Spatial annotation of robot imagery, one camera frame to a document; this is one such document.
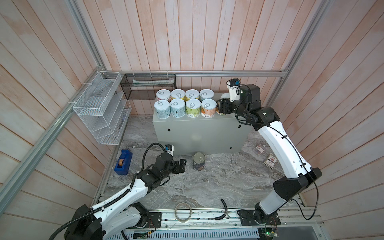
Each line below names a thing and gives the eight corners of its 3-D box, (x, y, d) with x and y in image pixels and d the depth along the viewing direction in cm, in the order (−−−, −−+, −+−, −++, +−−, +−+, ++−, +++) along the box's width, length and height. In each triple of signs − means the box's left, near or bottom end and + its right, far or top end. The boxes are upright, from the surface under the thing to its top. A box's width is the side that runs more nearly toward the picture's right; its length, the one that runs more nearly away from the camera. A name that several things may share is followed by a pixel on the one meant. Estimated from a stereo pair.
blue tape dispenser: (118, 174, 91) (113, 169, 85) (124, 155, 99) (120, 149, 94) (128, 174, 91) (124, 169, 85) (133, 155, 99) (130, 149, 94)
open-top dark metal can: (192, 171, 91) (193, 164, 84) (192, 160, 96) (192, 152, 88) (204, 171, 91) (205, 164, 84) (203, 160, 96) (204, 152, 88)
